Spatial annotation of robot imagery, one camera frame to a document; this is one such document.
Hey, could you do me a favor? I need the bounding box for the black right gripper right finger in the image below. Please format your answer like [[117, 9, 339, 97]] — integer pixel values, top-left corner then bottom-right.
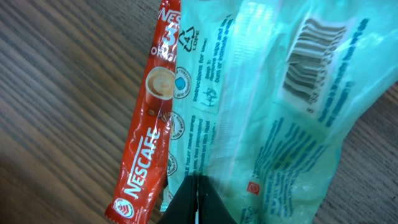
[[198, 175, 236, 224]]

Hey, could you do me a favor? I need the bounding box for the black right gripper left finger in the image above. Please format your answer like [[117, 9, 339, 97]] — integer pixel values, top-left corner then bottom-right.
[[157, 175, 197, 224]]

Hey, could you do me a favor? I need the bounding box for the red snack wrapper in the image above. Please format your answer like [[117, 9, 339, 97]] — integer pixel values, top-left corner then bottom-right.
[[104, 0, 181, 223]]

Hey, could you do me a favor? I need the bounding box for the pale teal snack packet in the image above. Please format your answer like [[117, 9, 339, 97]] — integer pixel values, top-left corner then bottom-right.
[[161, 0, 397, 223]]

